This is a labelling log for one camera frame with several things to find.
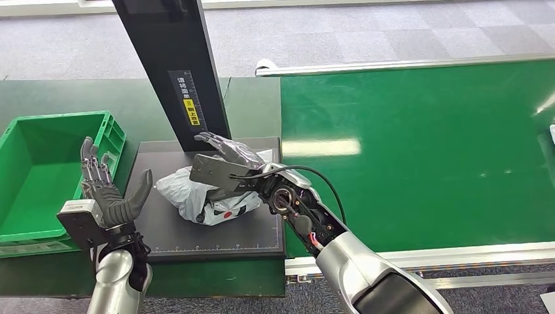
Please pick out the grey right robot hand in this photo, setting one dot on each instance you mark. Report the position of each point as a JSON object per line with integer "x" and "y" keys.
{"x": 234, "y": 151}

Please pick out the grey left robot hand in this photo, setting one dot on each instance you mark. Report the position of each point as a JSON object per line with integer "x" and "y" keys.
{"x": 110, "y": 203}

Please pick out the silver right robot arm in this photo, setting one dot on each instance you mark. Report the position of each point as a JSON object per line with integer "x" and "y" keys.
{"x": 355, "y": 264}

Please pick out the white conveyor end cap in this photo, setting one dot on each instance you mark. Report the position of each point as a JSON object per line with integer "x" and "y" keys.
{"x": 263, "y": 66}

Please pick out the black inbound scanner machine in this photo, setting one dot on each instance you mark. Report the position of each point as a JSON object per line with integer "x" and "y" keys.
{"x": 173, "y": 52}

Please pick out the green conveyor belt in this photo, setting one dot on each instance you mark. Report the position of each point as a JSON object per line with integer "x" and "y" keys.
{"x": 412, "y": 143}

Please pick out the yellow label sticker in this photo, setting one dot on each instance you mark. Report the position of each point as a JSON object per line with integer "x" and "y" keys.
{"x": 191, "y": 113}

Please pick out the green plastic crate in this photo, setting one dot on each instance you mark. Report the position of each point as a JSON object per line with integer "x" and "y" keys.
{"x": 39, "y": 173}

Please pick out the white object on floor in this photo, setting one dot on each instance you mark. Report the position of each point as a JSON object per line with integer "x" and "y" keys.
{"x": 548, "y": 303}

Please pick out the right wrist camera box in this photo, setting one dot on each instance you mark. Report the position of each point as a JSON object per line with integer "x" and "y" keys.
{"x": 212, "y": 171}

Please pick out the aluminium conveyor side rail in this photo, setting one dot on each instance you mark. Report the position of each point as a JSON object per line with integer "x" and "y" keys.
{"x": 477, "y": 255}
{"x": 390, "y": 65}

